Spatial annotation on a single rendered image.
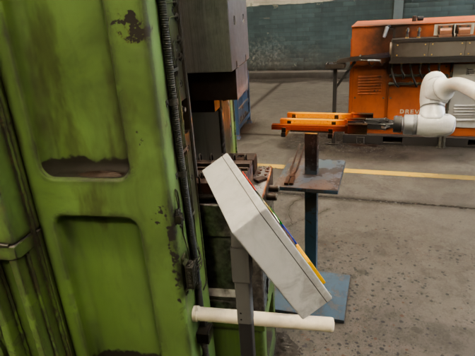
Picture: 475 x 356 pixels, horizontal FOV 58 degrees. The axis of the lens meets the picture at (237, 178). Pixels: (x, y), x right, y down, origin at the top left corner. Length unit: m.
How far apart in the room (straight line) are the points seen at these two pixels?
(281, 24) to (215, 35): 7.81
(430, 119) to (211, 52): 1.07
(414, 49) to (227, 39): 3.54
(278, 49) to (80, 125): 8.03
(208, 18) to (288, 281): 0.78
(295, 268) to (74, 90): 0.76
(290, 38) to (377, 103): 4.44
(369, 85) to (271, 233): 4.14
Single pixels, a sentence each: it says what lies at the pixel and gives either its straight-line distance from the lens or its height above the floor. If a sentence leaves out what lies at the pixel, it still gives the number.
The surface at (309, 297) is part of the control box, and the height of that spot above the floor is 0.98.
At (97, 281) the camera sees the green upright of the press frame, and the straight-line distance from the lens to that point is 1.52.
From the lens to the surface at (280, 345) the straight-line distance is 2.22.
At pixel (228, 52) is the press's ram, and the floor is 1.42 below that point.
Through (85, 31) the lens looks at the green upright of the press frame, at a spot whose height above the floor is 1.51.
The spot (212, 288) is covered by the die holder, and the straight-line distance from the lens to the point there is 1.70.
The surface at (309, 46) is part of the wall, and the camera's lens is 9.02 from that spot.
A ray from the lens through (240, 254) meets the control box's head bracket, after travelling 1.01.
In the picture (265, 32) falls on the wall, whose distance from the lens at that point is 9.18.
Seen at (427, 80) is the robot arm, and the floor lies 1.19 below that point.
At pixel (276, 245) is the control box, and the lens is 0.83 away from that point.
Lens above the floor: 1.55
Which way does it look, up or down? 22 degrees down
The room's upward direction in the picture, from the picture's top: 4 degrees counter-clockwise
